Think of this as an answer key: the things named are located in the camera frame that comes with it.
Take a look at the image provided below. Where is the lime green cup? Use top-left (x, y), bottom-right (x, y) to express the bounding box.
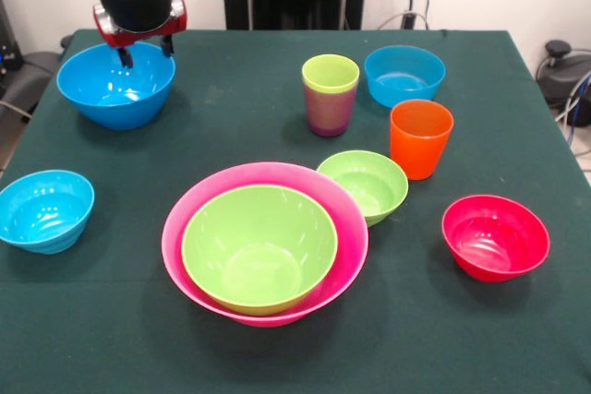
top-left (301, 54), bottom-right (361, 96)

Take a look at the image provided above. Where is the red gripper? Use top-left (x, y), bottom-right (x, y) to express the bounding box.
top-left (92, 0), bottom-right (189, 69)

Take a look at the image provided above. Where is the dark green table cloth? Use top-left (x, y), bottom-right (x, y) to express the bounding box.
top-left (0, 29), bottom-right (591, 394)

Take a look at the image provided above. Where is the black wheel base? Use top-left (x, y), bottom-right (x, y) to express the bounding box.
top-left (0, 34), bottom-right (75, 137)
top-left (538, 40), bottom-right (591, 127)

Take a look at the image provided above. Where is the medium blue bowl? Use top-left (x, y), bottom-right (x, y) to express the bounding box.
top-left (363, 44), bottom-right (447, 110)

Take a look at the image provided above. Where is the large blue bowl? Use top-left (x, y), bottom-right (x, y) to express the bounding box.
top-left (56, 41), bottom-right (176, 131)

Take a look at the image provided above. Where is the small green bowl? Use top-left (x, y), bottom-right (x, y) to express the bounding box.
top-left (317, 149), bottom-right (409, 227)

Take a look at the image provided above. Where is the small red-pink bowl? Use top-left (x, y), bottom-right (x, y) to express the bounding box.
top-left (440, 194), bottom-right (551, 283)

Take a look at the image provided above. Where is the orange cup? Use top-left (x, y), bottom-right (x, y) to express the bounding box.
top-left (389, 99), bottom-right (455, 182)

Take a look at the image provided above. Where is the purple cup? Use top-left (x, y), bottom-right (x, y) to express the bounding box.
top-left (304, 86), bottom-right (359, 138)

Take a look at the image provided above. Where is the large pink bowl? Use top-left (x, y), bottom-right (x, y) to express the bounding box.
top-left (162, 161), bottom-right (369, 328)

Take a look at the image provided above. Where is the small light blue bowl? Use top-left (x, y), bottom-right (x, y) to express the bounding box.
top-left (0, 169), bottom-right (96, 256)

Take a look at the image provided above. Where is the large green bowl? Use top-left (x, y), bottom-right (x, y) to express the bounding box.
top-left (181, 184), bottom-right (339, 316)

